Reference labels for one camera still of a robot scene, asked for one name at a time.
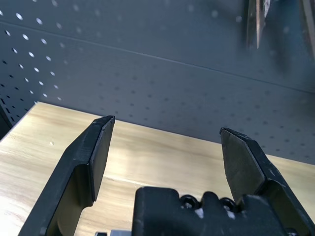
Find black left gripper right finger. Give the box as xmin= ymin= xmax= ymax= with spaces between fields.
xmin=219 ymin=127 xmax=311 ymax=236

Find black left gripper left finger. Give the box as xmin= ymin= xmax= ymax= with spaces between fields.
xmin=18 ymin=115 xmax=116 ymax=236

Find red handled scissors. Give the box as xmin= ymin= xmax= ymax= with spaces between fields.
xmin=246 ymin=0 xmax=270 ymax=50

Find grey metal pegboard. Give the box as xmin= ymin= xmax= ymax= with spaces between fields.
xmin=0 ymin=0 xmax=315 ymax=166

